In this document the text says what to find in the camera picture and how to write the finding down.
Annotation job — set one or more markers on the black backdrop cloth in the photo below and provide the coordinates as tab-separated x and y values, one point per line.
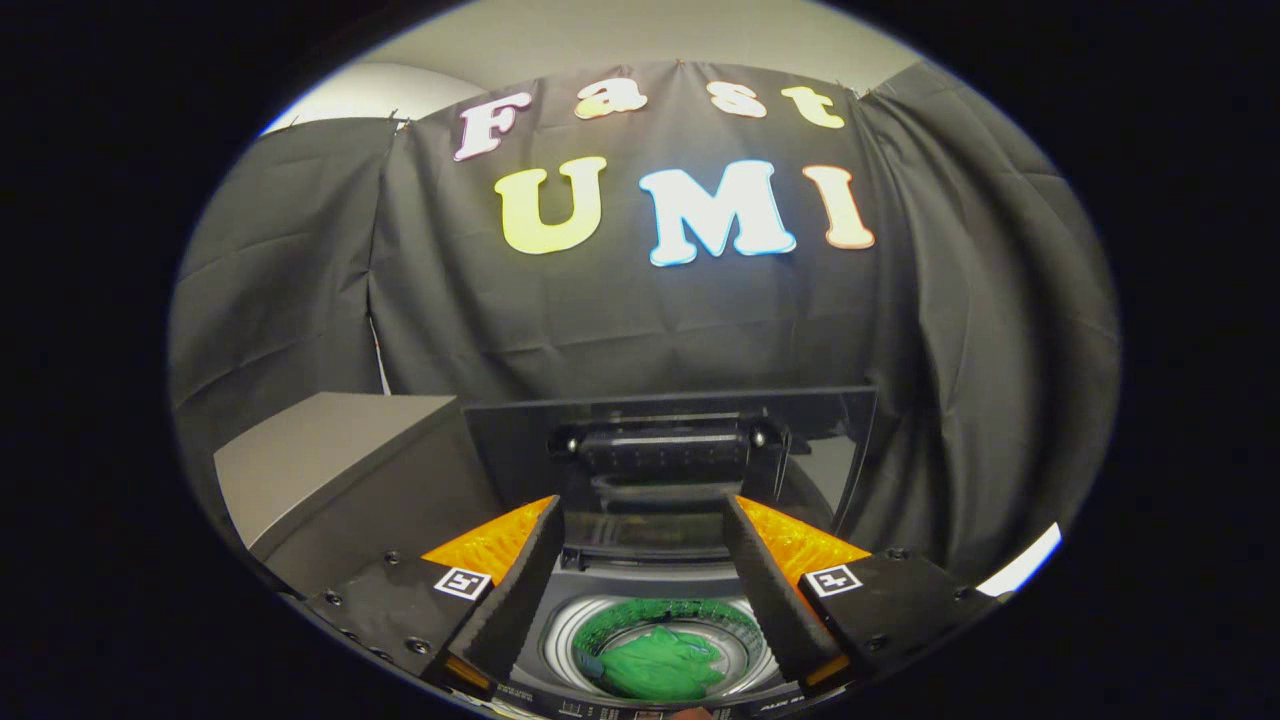
600	320

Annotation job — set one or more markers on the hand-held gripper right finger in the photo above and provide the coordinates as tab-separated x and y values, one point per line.
770	590

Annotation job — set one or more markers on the grey cabinet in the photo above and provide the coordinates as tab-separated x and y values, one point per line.
320	450

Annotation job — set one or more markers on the white paper sheet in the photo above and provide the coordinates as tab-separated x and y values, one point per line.
1025	565

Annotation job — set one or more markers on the green polo shirt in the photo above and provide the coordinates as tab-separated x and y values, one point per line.
655	665

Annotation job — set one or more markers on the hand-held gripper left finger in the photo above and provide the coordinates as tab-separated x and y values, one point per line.
515	590

